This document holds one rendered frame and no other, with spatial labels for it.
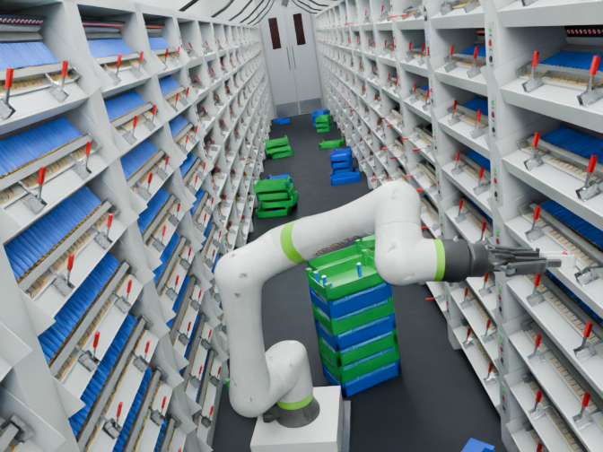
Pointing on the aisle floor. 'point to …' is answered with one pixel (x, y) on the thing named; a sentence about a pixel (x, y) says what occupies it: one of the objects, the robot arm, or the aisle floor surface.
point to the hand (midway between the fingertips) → (557, 259)
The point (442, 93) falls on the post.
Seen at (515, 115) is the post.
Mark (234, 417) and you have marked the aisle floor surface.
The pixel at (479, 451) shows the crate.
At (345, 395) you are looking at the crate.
